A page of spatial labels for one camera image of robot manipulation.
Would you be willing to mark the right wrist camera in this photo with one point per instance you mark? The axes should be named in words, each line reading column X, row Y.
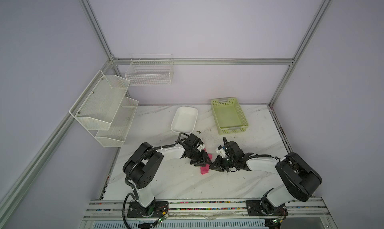
column 220, row 150

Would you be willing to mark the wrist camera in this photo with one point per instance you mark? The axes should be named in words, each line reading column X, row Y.
column 220, row 150
column 201, row 147

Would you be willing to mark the white plastic tray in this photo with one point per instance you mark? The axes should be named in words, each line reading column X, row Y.
column 184, row 120

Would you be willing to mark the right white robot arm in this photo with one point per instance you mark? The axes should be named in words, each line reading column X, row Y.
column 299, row 179

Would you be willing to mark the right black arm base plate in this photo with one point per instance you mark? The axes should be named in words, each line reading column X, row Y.
column 264, row 208

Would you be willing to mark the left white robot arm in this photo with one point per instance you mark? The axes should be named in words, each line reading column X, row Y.
column 140, row 169

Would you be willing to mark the green perforated plastic basket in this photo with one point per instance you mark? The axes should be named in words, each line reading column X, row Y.
column 229, row 116

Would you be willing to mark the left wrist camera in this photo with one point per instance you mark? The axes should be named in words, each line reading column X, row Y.
column 201, row 147

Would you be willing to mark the aluminium frame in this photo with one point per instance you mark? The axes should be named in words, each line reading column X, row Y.
column 21, row 187

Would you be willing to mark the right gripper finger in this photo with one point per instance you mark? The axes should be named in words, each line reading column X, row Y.
column 217, row 168
column 216, row 163

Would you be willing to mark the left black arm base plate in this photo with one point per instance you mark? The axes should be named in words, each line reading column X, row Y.
column 155, row 210

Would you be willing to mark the white mesh lower shelf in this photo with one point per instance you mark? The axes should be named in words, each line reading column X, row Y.
column 115, row 137

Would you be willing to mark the aluminium front rail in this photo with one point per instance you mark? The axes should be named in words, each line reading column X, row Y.
column 211, row 209

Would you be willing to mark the white wire wall basket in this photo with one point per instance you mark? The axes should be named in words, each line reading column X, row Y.
column 150, row 69

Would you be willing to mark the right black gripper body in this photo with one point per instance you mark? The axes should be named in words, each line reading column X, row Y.
column 228, row 162

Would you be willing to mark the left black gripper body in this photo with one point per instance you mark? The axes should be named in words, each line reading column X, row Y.
column 196, row 157

